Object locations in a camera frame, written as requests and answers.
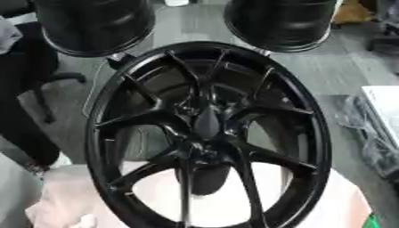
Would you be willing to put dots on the tan cardboard box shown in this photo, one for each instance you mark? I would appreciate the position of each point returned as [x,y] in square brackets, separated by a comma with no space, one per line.
[352,12]

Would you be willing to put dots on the white cloth sheet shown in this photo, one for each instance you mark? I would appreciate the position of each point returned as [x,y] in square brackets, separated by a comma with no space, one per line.
[67,193]

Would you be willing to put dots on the white flat box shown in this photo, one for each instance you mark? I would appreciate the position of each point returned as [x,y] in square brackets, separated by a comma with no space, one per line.
[387,104]

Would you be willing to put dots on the black spoked wheel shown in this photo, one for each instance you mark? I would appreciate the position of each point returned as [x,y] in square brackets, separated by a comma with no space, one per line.
[130,117]

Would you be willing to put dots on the clear plastic wrap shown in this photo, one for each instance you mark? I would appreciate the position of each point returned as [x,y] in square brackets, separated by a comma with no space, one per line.
[371,139]

